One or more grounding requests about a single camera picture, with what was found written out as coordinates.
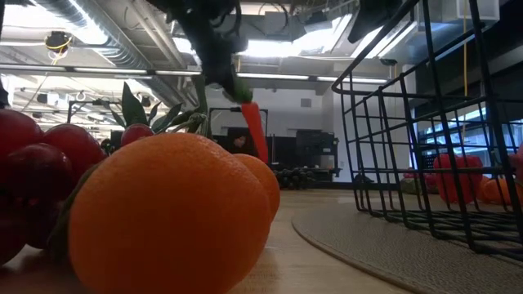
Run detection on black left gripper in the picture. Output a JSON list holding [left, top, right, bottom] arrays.
[[163, 0, 246, 104]]

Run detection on orange toy carrot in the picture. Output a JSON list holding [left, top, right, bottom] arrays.
[[233, 76, 270, 165]]

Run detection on black grape bunch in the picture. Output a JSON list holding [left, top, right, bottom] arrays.
[[274, 166, 316, 191]]

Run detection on red bell pepper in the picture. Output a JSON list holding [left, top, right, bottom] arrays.
[[431, 153, 485, 205]]

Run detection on red grape bunch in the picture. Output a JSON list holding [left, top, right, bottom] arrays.
[[408, 169, 437, 194], [0, 108, 156, 266]]

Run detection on grey ceiling air unit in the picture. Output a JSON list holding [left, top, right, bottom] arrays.
[[263, 11, 296, 40]]

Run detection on green plant in white pot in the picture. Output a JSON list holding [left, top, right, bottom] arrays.
[[104, 81, 185, 134]]

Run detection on long ceiling light strip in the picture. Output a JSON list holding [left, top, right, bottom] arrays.
[[0, 63, 389, 85]]

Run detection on black ceiling dome device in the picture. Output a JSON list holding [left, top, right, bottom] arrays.
[[43, 30, 74, 54]]

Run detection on round grey mat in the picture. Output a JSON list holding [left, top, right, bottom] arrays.
[[290, 195, 523, 294]]

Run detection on black metal frame stand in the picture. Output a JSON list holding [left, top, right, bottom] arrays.
[[208, 106, 270, 142]]

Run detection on yellow hanging cord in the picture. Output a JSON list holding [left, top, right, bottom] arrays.
[[461, 0, 469, 99]]

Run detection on large silver ventilation duct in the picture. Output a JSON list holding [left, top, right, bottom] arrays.
[[32, 0, 189, 107]]

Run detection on black partition wall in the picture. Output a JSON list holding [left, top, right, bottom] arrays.
[[214, 128, 340, 184]]

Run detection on black wire basket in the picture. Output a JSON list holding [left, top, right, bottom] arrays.
[[330, 0, 523, 262]]

